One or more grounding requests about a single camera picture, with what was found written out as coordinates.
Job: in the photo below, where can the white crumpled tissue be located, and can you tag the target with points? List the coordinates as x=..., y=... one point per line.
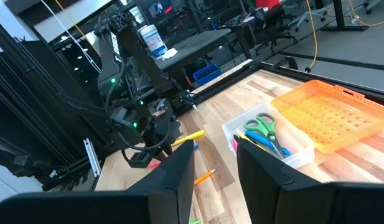
x=170, y=54

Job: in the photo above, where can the white wipes canister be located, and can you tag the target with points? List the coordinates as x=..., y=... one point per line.
x=152, y=40

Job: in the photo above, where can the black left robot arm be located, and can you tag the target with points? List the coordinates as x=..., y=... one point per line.
x=115, y=56

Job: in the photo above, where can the orange pencil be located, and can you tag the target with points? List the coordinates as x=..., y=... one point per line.
x=205, y=176

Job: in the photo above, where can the clear plastic supply box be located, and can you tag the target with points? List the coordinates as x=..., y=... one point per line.
x=297, y=143

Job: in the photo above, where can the silver bracket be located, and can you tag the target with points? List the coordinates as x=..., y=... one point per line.
x=92, y=158

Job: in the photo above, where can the yellow highlighter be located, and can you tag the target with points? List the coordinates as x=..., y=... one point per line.
x=188, y=137
x=246, y=137

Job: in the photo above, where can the green pen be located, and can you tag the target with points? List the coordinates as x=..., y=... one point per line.
x=194, y=221

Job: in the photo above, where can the pink highlighter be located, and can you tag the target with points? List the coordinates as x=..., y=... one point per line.
x=234, y=145

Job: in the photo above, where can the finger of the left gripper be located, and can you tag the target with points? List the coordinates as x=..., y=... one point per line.
x=176, y=132
x=165, y=144

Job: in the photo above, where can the orange plastic box lid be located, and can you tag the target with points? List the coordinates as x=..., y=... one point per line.
x=328, y=118

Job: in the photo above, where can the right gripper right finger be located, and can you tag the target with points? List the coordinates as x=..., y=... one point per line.
x=288, y=205

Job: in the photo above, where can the black computer desk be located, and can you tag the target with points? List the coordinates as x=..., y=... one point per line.
x=194, y=43

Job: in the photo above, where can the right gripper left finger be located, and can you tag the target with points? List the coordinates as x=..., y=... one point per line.
x=132, y=208

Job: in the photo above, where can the black office chair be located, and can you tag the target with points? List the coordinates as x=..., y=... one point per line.
x=274, y=25

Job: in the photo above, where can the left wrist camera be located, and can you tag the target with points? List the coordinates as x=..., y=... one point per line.
x=141, y=159

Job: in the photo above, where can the blue marker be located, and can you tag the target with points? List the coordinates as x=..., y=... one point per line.
x=263, y=140

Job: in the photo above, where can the black desk leg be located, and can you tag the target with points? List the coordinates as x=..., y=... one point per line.
x=339, y=15

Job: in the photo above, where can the blue storage bin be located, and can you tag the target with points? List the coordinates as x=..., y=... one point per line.
x=207, y=74

